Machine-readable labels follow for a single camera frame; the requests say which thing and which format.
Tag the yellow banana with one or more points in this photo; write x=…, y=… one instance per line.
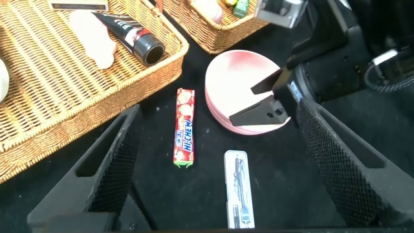
x=231, y=2

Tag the pink tube white cap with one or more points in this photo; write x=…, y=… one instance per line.
x=93, y=42

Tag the black leather glasses case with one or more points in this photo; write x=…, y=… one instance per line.
x=136, y=217

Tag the pink bowl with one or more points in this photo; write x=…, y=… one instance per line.
x=233, y=84

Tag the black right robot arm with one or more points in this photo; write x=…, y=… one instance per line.
x=388, y=26

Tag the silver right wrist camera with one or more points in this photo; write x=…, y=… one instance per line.
x=279, y=13

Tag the black tube red label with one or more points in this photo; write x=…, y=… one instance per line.
x=129, y=32

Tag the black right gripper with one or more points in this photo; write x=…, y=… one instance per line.
x=330, y=71

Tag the red Hi-Chew candy pack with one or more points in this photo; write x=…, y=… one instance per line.
x=184, y=129

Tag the clear plastic cutlery case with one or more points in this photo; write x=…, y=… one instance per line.
x=239, y=191

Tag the green gum pack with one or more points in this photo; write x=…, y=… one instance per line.
x=241, y=9

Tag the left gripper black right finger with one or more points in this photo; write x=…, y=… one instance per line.
x=349, y=168

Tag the black tablecloth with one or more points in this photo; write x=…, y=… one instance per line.
x=207, y=181

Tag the pink peach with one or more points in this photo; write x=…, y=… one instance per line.
x=208, y=11

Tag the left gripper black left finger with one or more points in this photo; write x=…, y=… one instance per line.
x=106, y=168

